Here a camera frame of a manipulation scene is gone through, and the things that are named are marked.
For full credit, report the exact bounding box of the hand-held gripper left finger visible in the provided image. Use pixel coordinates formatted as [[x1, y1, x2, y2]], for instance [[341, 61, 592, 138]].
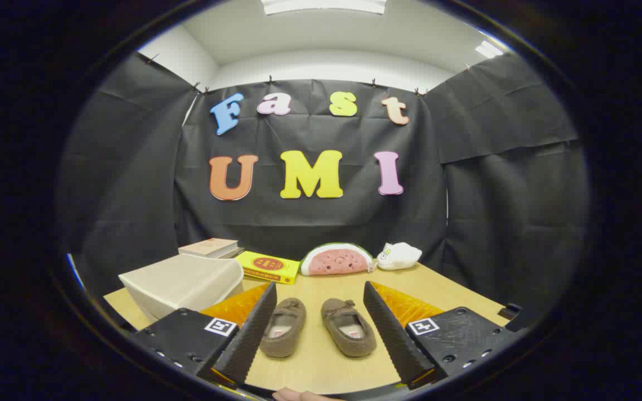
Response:
[[132, 281, 278, 388]]

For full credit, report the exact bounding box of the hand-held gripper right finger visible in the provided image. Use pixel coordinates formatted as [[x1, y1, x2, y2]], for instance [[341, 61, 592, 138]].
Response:
[[362, 281, 523, 389]]

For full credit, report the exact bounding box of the brown fuzzy slipper shoe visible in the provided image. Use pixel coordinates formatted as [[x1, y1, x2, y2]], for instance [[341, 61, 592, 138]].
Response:
[[321, 298, 377, 358], [259, 297, 307, 358]]

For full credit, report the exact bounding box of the beige fabric storage box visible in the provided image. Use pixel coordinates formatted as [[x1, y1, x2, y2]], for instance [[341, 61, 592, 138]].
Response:
[[118, 253, 245, 322]]

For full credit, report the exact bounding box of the white plush toy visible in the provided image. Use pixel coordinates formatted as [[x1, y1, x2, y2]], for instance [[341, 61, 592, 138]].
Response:
[[377, 242, 423, 271]]

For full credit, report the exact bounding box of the yellow book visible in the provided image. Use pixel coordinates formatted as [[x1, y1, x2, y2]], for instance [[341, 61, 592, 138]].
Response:
[[235, 251, 301, 285]]

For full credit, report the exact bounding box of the watermelon slice plush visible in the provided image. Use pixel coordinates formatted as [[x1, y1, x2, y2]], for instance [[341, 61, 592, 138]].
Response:
[[300, 242, 375, 277]]

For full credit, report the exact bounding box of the beige cover book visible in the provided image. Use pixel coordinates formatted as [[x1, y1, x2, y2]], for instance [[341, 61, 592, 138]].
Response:
[[178, 238, 239, 258]]

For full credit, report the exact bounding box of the black backdrop cloth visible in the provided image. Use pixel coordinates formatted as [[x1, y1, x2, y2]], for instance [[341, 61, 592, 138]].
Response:
[[56, 53, 592, 329]]

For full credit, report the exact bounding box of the small ceiling light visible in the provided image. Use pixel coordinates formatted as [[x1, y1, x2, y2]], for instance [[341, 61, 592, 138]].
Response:
[[475, 40, 504, 59]]

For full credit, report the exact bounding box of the long ceiling light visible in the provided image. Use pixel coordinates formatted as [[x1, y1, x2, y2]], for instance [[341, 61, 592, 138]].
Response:
[[261, 0, 387, 16]]

